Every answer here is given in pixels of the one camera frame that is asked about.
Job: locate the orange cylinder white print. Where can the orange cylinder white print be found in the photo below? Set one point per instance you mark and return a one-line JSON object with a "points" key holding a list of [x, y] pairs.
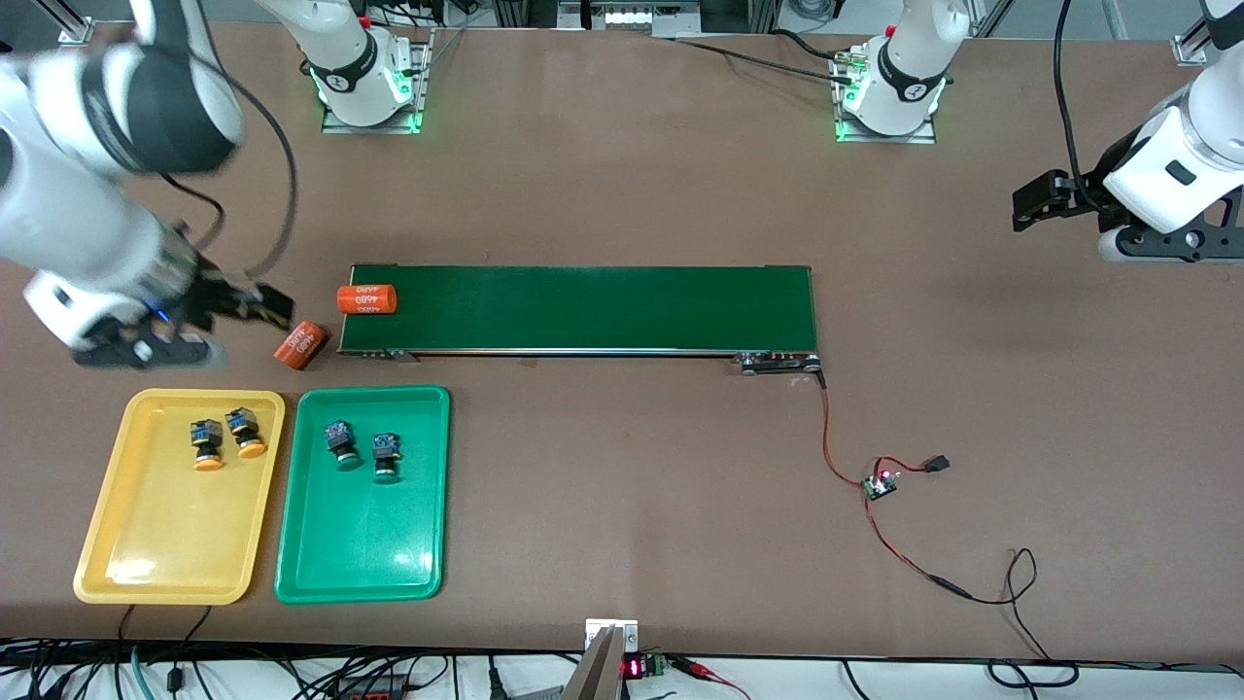
{"points": [[299, 345], [366, 298]]}

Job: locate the red black clip lead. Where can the red black clip lead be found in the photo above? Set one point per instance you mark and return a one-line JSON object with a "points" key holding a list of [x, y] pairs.
{"points": [[695, 668]]}

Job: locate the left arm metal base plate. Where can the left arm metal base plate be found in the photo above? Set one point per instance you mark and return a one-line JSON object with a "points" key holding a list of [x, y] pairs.
{"points": [[884, 138]]}

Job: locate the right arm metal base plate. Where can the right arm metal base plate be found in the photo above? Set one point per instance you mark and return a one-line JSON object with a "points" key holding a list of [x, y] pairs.
{"points": [[369, 127]]}

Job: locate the green push button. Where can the green push button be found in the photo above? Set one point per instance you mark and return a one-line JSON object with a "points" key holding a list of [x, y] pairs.
{"points": [[386, 474], [348, 462]]}

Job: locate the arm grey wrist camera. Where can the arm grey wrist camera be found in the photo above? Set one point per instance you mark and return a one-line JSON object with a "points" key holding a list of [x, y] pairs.
{"points": [[146, 350], [1127, 248]]}

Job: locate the metal camera mount pole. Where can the metal camera mount pole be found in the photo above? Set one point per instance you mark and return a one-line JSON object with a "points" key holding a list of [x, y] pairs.
{"points": [[612, 637]]}

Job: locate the yellow plastic tray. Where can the yellow plastic tray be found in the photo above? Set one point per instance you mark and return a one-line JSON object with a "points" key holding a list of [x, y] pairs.
{"points": [[165, 525]]}

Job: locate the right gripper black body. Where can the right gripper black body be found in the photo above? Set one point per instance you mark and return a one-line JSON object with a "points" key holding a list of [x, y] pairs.
{"points": [[212, 295]]}

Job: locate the green plastic tray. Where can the green plastic tray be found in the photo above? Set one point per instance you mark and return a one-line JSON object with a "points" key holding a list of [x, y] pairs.
{"points": [[364, 544]]}

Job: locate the aluminium corner profile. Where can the aluminium corner profile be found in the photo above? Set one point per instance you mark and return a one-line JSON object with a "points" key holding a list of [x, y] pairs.
{"points": [[1191, 49], [76, 32]]}

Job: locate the small green circuit board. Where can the small green circuit board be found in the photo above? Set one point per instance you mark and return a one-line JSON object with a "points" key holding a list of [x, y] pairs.
{"points": [[880, 486]]}

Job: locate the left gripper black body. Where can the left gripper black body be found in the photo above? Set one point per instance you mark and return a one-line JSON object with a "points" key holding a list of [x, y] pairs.
{"points": [[1087, 190]]}

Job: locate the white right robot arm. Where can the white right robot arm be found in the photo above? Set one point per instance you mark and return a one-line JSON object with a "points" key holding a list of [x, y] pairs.
{"points": [[58, 224]]}

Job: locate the grey metal frame rack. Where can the grey metal frame rack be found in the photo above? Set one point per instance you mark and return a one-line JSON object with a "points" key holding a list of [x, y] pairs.
{"points": [[583, 19]]}

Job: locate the red digit display module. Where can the red digit display module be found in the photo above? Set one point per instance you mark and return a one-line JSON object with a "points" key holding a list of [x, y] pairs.
{"points": [[634, 667]]}

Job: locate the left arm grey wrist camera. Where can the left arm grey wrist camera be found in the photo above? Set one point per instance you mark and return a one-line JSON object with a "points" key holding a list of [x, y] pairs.
{"points": [[1127, 248]]}

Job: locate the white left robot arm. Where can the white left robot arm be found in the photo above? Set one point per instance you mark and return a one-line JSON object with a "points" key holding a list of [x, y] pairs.
{"points": [[1176, 170]]}

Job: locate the green conveyor belt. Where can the green conveyor belt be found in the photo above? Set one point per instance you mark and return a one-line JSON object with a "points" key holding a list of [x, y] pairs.
{"points": [[583, 306]]}

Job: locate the yellow push button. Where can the yellow push button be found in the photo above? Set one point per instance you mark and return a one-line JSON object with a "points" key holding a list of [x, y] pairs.
{"points": [[206, 463], [252, 449]]}

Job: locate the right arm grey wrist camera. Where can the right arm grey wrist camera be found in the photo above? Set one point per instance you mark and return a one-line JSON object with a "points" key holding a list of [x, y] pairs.
{"points": [[146, 350]]}

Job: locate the black plug with lead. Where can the black plug with lead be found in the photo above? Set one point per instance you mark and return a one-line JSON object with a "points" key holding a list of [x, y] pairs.
{"points": [[936, 464]]}

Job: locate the red black terminal block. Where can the red black terminal block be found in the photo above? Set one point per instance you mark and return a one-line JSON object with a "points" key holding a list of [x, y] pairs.
{"points": [[374, 693]]}

